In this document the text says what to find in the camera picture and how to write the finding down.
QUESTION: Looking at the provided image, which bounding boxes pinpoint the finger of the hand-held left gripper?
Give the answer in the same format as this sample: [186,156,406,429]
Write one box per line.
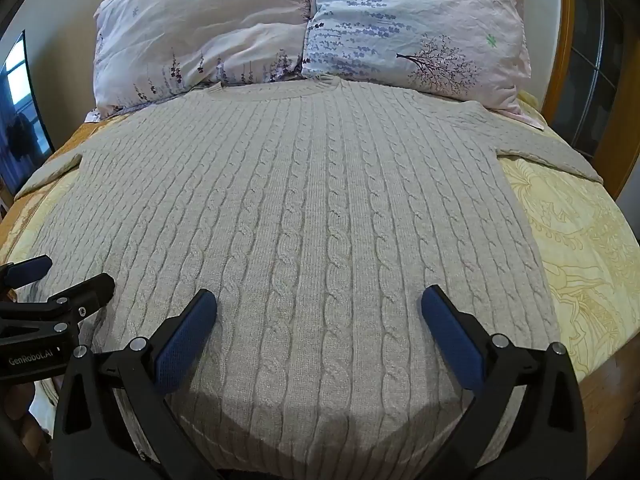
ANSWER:
[0,255,54,293]
[0,273,117,343]

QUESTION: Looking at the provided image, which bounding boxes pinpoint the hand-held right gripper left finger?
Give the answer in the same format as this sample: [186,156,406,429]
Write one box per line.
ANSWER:
[52,289,223,480]

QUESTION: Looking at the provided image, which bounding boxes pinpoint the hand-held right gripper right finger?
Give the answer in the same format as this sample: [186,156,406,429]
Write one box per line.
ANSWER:
[420,285,588,480]

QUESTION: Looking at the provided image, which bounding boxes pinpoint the beige cable knit sweater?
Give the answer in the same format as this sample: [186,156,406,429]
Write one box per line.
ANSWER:
[12,74,603,476]

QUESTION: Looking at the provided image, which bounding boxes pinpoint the dark television screen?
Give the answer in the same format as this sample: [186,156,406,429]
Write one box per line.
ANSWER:
[0,30,56,196]

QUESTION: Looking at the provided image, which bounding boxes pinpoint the yellow orange patterned bedspread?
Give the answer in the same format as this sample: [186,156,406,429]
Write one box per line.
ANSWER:
[0,87,640,466]

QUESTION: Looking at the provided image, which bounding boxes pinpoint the pink floral pillow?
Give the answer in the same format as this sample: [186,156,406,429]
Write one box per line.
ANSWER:
[85,0,317,123]

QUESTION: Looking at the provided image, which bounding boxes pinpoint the wooden bed headboard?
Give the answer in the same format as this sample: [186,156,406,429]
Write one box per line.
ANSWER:
[542,0,640,202]

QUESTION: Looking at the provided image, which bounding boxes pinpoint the pale blue floral pillow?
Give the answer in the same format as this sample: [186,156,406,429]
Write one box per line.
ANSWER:
[300,0,547,133]

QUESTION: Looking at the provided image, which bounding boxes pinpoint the wooden bed side rail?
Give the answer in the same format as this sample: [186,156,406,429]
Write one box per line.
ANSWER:
[575,352,640,463]

